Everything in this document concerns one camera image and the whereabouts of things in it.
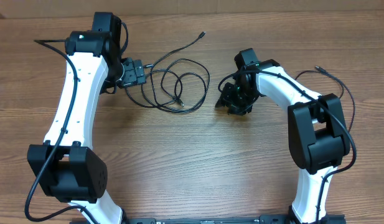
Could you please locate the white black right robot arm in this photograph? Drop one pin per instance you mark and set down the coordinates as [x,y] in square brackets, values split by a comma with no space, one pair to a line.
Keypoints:
[318,138]

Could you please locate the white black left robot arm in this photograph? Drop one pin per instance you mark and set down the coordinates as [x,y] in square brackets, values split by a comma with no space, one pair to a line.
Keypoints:
[65,165]

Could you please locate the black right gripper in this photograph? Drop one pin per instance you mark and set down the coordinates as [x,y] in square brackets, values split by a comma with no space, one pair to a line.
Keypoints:
[226,99]

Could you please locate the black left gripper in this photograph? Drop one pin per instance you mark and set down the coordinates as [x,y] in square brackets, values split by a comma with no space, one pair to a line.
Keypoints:
[135,72]

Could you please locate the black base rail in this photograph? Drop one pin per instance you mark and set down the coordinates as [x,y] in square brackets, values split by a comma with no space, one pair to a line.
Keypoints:
[210,221]

